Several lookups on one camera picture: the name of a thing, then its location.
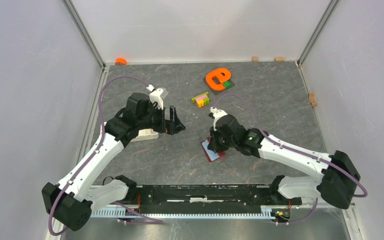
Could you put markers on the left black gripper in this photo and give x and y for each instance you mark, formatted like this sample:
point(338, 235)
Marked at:
point(171, 126)

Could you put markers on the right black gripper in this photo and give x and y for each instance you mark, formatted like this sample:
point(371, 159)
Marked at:
point(213, 145)

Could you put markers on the red card holder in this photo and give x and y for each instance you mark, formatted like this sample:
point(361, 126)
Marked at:
point(211, 155)

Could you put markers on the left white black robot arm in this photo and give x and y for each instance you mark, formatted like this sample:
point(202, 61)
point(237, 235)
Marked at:
point(71, 201)

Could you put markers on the white plastic tray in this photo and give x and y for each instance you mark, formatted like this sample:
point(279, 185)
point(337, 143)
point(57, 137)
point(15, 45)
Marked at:
point(146, 134)

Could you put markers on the colourful toy brick stack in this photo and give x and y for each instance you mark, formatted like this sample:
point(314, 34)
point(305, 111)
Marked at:
point(201, 100)

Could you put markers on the orange e-shaped block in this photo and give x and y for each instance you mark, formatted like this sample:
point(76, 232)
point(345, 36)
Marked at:
point(222, 74)

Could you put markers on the green toy brick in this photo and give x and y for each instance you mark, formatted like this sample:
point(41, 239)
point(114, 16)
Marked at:
point(227, 84)

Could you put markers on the orange round cap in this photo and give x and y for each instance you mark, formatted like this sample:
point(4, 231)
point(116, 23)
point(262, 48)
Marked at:
point(120, 61)

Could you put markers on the curved wooden piece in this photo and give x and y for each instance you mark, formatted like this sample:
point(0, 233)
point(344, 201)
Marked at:
point(312, 99)

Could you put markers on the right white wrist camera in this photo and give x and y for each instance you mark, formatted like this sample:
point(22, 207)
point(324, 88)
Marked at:
point(216, 114)

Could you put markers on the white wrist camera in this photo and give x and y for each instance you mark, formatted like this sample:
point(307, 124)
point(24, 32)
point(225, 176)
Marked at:
point(157, 95)
point(216, 114)

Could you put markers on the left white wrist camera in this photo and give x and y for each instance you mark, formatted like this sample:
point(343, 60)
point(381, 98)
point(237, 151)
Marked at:
point(157, 95)

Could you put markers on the dark square base plate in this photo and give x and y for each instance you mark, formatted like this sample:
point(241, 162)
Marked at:
point(217, 87)

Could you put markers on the grey cable duct comb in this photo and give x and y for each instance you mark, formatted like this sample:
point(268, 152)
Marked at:
point(119, 212)

